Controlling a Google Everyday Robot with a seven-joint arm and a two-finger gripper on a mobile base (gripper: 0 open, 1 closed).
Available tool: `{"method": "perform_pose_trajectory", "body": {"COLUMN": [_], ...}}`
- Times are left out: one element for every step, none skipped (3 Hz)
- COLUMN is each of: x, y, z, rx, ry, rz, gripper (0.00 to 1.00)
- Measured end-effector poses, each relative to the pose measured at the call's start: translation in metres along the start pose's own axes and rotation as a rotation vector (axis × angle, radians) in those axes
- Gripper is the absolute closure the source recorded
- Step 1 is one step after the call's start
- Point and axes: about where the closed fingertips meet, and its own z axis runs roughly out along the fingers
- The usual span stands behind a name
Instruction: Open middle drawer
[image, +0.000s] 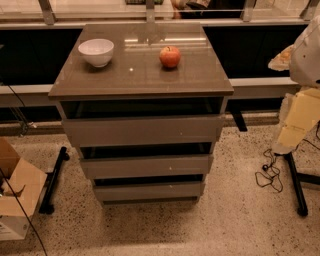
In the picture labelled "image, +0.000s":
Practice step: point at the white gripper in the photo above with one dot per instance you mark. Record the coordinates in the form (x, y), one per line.
(306, 63)

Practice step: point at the grey drawer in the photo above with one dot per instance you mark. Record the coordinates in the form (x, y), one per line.
(146, 166)
(146, 192)
(143, 131)

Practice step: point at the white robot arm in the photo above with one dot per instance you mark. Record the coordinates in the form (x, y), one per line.
(305, 58)

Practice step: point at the grey top drawer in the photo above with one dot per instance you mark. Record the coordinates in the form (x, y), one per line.
(143, 131)

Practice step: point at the grey drawer cabinet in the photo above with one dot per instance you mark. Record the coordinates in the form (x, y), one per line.
(136, 85)

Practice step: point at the grey bottom drawer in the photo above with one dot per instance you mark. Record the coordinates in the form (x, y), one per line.
(146, 192)

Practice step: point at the black table leg behind cabinet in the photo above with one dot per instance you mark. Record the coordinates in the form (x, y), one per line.
(239, 120)

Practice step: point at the black floor bar right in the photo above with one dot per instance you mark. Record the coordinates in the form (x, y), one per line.
(297, 179)

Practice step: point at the black floor bar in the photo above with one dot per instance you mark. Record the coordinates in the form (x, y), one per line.
(297, 179)
(46, 206)

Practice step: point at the red apple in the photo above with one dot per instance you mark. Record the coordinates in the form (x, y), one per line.
(170, 56)

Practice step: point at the white ceramic bowl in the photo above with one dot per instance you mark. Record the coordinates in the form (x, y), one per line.
(97, 52)

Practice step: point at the black floor bar left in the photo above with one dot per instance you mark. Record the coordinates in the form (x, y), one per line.
(46, 206)

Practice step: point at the brown cardboard box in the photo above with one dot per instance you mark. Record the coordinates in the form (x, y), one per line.
(21, 184)

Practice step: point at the grey horizontal rail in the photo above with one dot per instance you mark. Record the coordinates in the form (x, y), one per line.
(244, 88)

